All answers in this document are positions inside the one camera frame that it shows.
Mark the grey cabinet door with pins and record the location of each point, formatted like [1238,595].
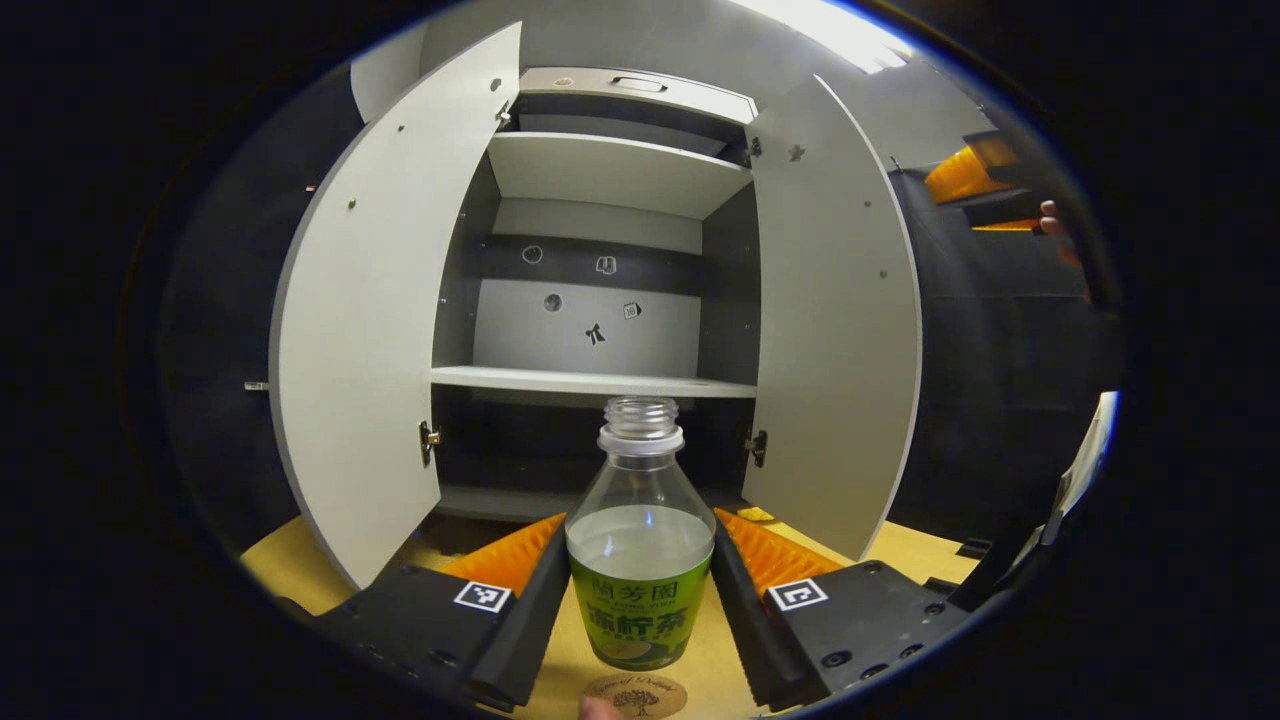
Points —
[370,330]
[830,330]

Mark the black backdrop cloth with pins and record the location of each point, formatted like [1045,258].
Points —
[1000,380]

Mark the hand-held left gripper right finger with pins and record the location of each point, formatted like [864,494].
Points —
[745,630]

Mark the white cabinet shelf board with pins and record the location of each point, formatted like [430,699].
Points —
[560,380]
[620,170]

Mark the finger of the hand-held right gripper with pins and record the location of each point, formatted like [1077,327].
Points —
[1000,210]
[965,175]

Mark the round wooden coaster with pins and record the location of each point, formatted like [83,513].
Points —
[645,697]

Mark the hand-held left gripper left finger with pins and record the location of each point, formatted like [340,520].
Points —
[525,630]

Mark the green label clear bottle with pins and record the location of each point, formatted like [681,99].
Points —
[640,560]

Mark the small black block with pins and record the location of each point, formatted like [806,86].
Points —
[975,548]

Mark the long ceiling light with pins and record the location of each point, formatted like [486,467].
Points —
[840,35]

